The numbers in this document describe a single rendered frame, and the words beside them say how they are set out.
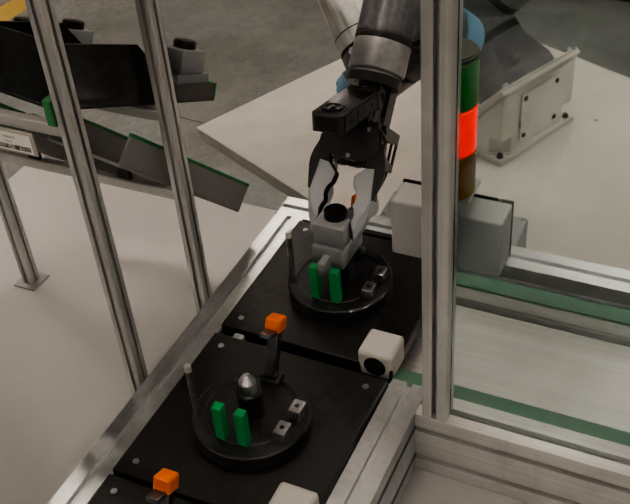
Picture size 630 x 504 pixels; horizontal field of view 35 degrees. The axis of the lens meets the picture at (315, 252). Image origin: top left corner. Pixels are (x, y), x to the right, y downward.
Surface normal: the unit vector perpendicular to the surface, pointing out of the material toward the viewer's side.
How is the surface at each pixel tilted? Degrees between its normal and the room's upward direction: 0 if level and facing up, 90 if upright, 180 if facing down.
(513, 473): 90
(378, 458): 0
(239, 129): 0
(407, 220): 90
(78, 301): 0
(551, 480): 90
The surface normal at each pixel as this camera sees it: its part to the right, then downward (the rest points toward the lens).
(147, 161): 0.82, 0.31
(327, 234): -0.42, 0.58
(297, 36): -0.07, -0.78
